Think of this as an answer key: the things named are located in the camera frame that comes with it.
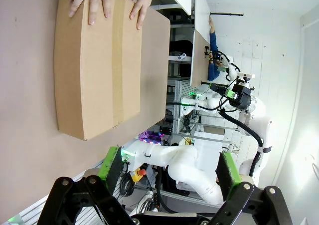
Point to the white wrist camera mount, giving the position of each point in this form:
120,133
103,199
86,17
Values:
246,75

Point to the background person in blue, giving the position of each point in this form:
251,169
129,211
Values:
213,67

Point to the yellow red emergency stop button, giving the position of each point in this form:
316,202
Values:
139,174

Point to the brown packing tape strip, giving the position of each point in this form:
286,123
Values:
117,60

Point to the black rod on wall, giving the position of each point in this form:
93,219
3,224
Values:
226,14

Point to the brown cardboard shipping box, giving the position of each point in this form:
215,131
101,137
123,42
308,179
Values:
94,72

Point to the brown background table top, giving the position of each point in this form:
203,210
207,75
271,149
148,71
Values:
199,60

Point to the grey storage shelf unit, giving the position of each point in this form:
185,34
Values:
179,35

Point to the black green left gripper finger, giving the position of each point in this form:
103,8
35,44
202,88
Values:
109,165

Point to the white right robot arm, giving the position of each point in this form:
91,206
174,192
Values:
179,157

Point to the aluminium profile rack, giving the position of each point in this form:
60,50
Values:
179,105

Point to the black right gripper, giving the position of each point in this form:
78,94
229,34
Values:
241,97

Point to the computer with pink lit fans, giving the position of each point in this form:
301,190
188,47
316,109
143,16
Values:
150,138

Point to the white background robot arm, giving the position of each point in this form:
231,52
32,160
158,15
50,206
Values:
207,102
232,71

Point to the white background table top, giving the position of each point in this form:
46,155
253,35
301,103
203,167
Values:
202,10

